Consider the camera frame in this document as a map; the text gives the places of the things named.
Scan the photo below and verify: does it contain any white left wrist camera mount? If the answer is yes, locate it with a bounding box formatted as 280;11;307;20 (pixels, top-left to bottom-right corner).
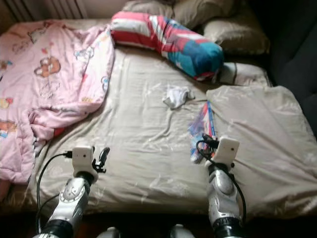
72;145;96;178

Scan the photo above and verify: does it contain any cream pillow with dark piping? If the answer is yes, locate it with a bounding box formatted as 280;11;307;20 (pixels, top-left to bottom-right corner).
218;62;271;88

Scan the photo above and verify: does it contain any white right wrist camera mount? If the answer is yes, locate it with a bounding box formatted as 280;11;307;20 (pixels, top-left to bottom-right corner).
212;137;241;168

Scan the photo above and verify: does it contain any red teal striped bolster pillow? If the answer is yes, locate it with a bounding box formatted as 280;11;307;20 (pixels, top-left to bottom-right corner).
110;11;225;81

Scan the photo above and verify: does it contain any beige floral bed sheet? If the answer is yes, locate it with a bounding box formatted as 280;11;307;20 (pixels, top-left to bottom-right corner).
0;19;317;221

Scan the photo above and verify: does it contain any pink cartoon print quilt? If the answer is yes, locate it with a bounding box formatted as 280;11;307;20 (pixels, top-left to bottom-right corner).
0;21;115;185

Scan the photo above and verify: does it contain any beige folded duvet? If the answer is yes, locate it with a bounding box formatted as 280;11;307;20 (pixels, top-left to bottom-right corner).
206;85;317;219

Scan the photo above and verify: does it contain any colourful comic magazine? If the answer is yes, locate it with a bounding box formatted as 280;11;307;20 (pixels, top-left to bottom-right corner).
187;101;217;164

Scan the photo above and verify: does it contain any beige pillow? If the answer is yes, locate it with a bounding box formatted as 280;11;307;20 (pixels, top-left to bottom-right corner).
202;15;271;55
173;0;238;28
121;0;176;18

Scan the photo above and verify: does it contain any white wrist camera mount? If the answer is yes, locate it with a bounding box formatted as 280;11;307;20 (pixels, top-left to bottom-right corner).
72;145;96;178
212;137;241;168

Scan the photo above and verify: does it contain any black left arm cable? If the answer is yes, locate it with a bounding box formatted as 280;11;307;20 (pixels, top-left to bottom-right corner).
36;151;75;238

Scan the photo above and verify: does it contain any silver right robot leg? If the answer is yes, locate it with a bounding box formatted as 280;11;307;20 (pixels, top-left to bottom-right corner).
169;224;196;238

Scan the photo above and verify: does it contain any grey pleated curtain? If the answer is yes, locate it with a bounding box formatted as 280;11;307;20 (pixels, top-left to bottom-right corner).
5;0;87;20

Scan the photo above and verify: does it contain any white crumpled cloth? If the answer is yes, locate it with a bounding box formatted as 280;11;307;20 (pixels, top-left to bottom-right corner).
162;84;196;110

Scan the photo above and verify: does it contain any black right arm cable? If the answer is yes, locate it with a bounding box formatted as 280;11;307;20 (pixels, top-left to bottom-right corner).
196;140;248;224

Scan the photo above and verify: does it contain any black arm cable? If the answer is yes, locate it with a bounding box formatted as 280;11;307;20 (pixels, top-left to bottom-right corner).
196;140;248;224
36;151;75;238

